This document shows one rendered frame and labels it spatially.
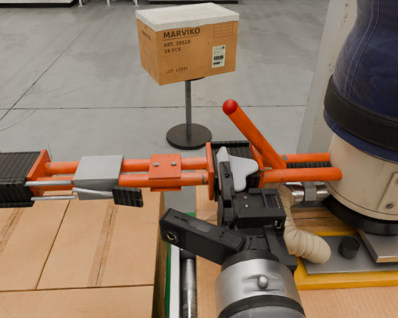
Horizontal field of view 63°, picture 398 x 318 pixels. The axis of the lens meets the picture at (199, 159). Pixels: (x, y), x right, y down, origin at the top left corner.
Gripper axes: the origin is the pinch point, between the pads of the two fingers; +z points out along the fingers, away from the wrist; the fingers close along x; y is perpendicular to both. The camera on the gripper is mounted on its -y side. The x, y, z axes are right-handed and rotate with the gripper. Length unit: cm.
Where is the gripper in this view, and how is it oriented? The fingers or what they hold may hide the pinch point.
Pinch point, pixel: (218, 170)
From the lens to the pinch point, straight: 53.1
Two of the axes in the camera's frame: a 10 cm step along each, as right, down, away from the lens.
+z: -0.4, -6.0, 8.0
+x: 0.0, -8.0, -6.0
